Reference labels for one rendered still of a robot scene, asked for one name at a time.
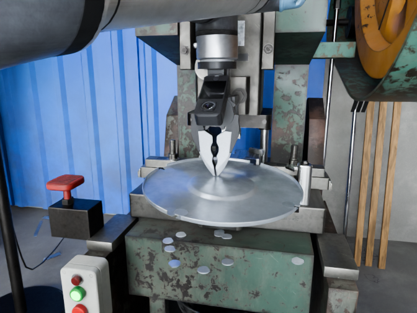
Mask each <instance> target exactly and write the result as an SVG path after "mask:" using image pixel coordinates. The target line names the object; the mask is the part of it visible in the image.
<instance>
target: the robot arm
mask: <svg viewBox="0 0 417 313"><path fill-rule="evenodd" d="M305 1H306V0H0V70H3V69H6V68H10V67H12V66H17V65H21V64H24V63H29V62H32V61H37V60H42V59H46V58H50V57H58V56H62V55H69V54H72V53H77V52H80V51H82V50H84V49H85V48H88V46H90V44H92V43H93V42H94V41H95V39H96V38H97V36H98V35H99V33H100V32H108V31H113V30H123V29H132V28H138V27H148V26H153V25H163V24H172V23H177V22H187V21H188V22H193V23H195V32H196V41H197V43H194V44H193V47H194V48H196V49H197V50H196V52H197V59H198V60H200V61H199V62H197V69H198V70H208V75H207V76H206V77H205V78H204V82H203V84H202V88H201V90H200V94H199V96H198V97H197V102H196V103H195V104H194V106H195V110H194V114H191V117H192V122H191V134H192V138H193V140H194V142H195V145H196V147H197V149H198V151H199V153H200V155H201V157H202V159H203V161H204V163H205V165H206V167H207V168H208V170H209V171H210V172H211V174H213V175H214V176H218V175H219V174H220V173H221V172H222V171H223V169H224V168H225V166H226V164H227V162H228V160H229V157H230V155H231V153H232V150H233V148H234V146H235V143H236V141H237V139H238V137H239V134H240V124H239V116H240V115H239V114H238V106H239V95H233V94H230V69H236V61H235V60H236V59H237V58H238V15H241V14H255V13H261V12H274V11H279V12H282V11H283V10H288V9H296V8H299V7H301V6H302V5H303V4H304V3H305ZM235 106H236V112H235ZM210 126H219V127H220V128H221V129H222V130H224V129H225V131H223V132H222V133H220V134H219V135H218V136H217V145H218V153H217V165H216V164H215V162H214V159H213V158H214V152H213V150H212V145H213V143H214V134H213V133H211V132H209V127H210ZM225 126H226V128H225Z"/></svg>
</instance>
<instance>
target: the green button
mask: <svg viewBox="0 0 417 313"><path fill-rule="evenodd" d="M73 291H76V292H78V293H79V295H80V299H79V300H78V301H76V302H80V301H82V300H83V298H84V297H85V295H86V292H85V290H84V289H83V288H82V287H80V286H75V287H74V288H73V289H72V290H71V291H70V292H69V296H70V298H71V299H72V297H71V293H72V292H73ZM72 300H73V301H75V300H74V299H72Z"/></svg>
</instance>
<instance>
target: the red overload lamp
mask: <svg viewBox="0 0 417 313"><path fill-rule="evenodd" d="M83 282H84V279H83V277H82V276H81V275H80V274H78V273H75V274H74V275H72V277H71V283H72V284H73V285H74V286H78V285H81V284H82V283H83Z"/></svg>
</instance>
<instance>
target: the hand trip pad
mask: <svg viewBox="0 0 417 313"><path fill-rule="evenodd" d="M83 183H84V176H83V175H66V174H64V175H61V176H59V177H57V178H55V179H52V180H50V181H48V182H47V184H46V186H47V189H48V190H52V191H63V197H64V199H71V190H72V189H74V188H76V187H78V186H80V185H81V184H83Z"/></svg>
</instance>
